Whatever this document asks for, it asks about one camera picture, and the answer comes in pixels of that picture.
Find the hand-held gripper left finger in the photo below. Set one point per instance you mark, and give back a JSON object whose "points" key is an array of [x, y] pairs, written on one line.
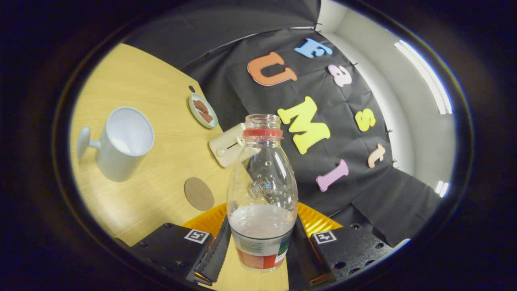
{"points": [[173, 246]]}

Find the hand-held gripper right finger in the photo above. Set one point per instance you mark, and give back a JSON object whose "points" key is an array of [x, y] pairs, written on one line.
{"points": [[347, 246]]}

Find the round brown coaster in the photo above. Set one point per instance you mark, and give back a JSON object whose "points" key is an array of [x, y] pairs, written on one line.
{"points": [[199, 194]]}

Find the clear juice bottle red label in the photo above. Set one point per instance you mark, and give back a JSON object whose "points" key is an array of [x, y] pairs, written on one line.
{"points": [[262, 226]]}

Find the small ceiling light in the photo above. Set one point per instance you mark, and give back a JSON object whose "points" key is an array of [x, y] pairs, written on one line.
{"points": [[441, 188]]}

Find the white toaster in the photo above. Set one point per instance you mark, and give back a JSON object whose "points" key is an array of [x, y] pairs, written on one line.
{"points": [[226, 149]]}

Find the black backdrop cloth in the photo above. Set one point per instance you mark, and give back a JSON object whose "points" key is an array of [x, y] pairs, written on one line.
{"points": [[343, 133]]}

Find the pale green plate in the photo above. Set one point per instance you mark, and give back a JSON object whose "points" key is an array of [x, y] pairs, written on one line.
{"points": [[194, 115]]}

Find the wooden table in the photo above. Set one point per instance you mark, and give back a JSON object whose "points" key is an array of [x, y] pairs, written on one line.
{"points": [[133, 85]]}

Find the long ceiling light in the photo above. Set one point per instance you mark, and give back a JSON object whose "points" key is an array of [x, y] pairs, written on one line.
{"points": [[428, 76]]}

